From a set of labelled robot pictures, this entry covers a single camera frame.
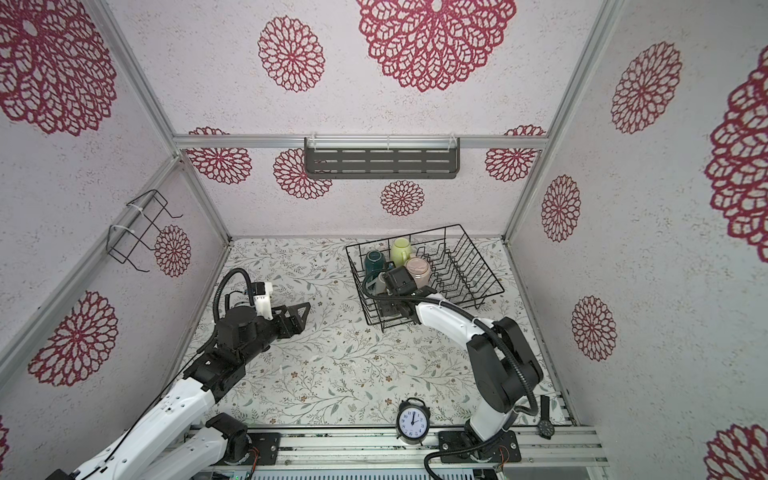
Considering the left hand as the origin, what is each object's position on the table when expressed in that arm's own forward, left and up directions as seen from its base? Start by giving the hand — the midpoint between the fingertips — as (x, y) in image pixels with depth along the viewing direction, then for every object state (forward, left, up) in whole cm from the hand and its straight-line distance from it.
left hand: (298, 310), depth 78 cm
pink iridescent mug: (+19, -34, -6) cm, 39 cm away
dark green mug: (+22, -20, -7) cm, 30 cm away
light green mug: (+28, -29, -8) cm, 41 cm away
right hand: (+10, -25, -8) cm, 28 cm away
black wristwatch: (-25, -64, -18) cm, 71 cm away
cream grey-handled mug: (+14, -22, -7) cm, 26 cm away
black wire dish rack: (+24, -49, -15) cm, 57 cm away
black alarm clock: (-23, -29, -16) cm, 41 cm away
